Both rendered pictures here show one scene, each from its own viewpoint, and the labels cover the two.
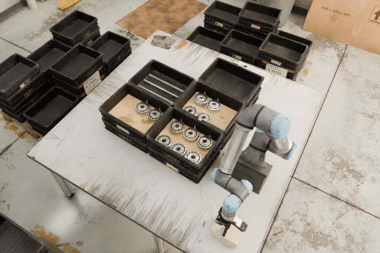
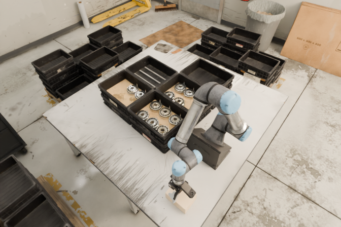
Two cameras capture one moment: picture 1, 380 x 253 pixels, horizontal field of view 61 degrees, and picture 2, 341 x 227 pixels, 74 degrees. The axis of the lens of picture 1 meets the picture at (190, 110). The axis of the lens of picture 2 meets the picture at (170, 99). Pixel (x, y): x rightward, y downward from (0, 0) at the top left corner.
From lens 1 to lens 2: 0.49 m
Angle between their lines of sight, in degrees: 10
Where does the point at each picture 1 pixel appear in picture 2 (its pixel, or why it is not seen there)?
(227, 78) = (205, 75)
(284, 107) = (250, 103)
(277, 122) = (226, 97)
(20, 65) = (62, 57)
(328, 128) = (293, 130)
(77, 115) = (86, 91)
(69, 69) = (94, 63)
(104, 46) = (124, 51)
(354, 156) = (314, 156)
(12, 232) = (19, 172)
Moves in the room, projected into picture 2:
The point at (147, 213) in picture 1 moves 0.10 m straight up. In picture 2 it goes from (118, 171) to (115, 164)
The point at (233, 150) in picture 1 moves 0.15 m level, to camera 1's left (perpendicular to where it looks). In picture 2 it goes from (188, 121) to (162, 118)
